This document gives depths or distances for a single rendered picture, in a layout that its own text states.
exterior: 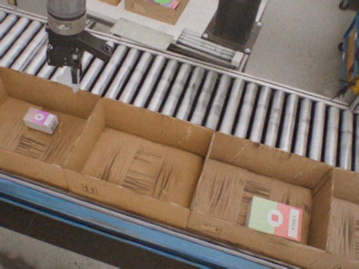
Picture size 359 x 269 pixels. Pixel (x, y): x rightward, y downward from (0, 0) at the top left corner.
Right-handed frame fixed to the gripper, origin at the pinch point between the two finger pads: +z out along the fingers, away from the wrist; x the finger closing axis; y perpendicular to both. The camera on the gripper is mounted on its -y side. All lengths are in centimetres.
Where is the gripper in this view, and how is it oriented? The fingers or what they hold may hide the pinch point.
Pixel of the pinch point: (79, 81)
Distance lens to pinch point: 113.5
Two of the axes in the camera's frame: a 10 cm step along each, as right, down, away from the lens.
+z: -1.7, 5.7, 8.1
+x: -0.2, 8.2, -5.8
